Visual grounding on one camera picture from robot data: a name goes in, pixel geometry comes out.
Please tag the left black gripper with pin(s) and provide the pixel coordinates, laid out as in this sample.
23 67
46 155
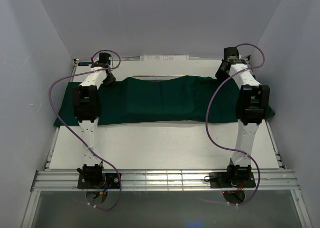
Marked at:
111 80

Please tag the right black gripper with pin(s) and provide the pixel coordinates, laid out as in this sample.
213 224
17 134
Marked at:
219 76

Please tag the green surgical cloth wrap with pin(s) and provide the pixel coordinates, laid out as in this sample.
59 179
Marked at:
185 98

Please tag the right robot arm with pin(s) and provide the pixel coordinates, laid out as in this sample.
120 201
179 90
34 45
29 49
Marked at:
251 109

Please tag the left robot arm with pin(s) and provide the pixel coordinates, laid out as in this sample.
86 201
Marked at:
86 106

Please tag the left blue label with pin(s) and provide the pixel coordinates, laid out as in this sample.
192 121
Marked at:
84 64

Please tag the metal mesh instrument tray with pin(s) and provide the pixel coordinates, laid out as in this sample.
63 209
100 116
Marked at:
157 78

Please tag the white paper sheet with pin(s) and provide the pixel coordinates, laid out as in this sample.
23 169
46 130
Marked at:
164 57

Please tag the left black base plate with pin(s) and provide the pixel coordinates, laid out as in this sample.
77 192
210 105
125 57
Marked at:
106 180

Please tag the aluminium front rail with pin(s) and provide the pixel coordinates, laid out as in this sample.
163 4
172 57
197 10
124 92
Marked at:
165 180

